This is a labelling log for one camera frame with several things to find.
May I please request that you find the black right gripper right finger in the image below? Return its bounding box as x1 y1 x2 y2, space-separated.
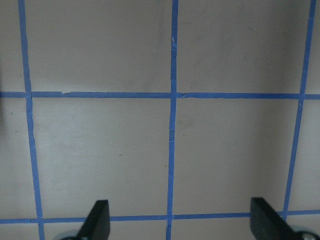
250 197 300 240

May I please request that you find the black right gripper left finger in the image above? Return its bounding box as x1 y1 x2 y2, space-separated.
76 200 111 240

